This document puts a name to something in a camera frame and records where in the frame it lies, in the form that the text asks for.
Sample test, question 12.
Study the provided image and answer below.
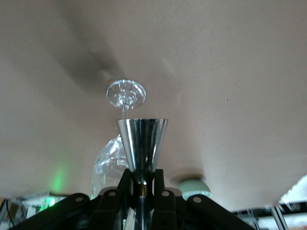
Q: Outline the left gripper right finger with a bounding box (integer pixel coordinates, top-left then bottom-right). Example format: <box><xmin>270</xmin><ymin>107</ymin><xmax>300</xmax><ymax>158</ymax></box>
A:
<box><xmin>153</xmin><ymin>169</ymin><xmax>255</xmax><ymax>230</ymax></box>

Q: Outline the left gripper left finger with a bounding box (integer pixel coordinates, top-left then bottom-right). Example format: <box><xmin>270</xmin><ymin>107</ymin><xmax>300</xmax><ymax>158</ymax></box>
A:
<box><xmin>9</xmin><ymin>169</ymin><xmax>134</xmax><ymax>230</ymax></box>

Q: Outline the silver metal jigger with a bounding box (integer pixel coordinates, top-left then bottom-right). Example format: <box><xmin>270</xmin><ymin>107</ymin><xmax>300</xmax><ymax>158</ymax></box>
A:
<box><xmin>117</xmin><ymin>118</ymin><xmax>170</xmax><ymax>230</ymax></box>

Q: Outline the clear wine glass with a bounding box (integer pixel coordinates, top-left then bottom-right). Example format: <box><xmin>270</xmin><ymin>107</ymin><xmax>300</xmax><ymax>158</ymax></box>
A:
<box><xmin>91</xmin><ymin>79</ymin><xmax>147</xmax><ymax>199</ymax></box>

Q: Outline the green round bowl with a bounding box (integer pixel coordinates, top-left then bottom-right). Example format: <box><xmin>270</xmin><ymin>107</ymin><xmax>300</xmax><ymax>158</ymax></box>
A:
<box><xmin>178</xmin><ymin>179</ymin><xmax>213</xmax><ymax>201</ymax></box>

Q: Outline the brown table cloth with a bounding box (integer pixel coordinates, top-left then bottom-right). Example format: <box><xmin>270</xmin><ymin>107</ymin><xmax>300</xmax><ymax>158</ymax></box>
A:
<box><xmin>0</xmin><ymin>0</ymin><xmax>307</xmax><ymax>208</ymax></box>

